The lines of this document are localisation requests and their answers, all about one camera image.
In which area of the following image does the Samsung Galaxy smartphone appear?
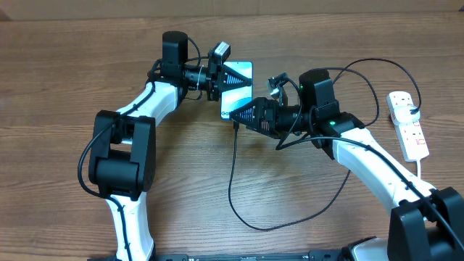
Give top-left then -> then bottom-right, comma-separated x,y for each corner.
218,61 -> 253,120

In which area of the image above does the black USB charging cable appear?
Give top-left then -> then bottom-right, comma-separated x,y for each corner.
227,57 -> 423,231

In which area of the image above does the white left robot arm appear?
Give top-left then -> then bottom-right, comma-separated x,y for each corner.
81,31 -> 254,260

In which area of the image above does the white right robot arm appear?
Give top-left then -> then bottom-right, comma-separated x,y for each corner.
229,68 -> 463,260

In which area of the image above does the white charger plug adapter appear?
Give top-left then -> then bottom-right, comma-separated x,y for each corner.
391,105 -> 421,126

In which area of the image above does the white power strip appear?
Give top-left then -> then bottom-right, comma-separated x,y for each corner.
386,91 -> 429,162

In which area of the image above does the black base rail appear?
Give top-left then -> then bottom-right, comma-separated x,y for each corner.
86,237 -> 399,261

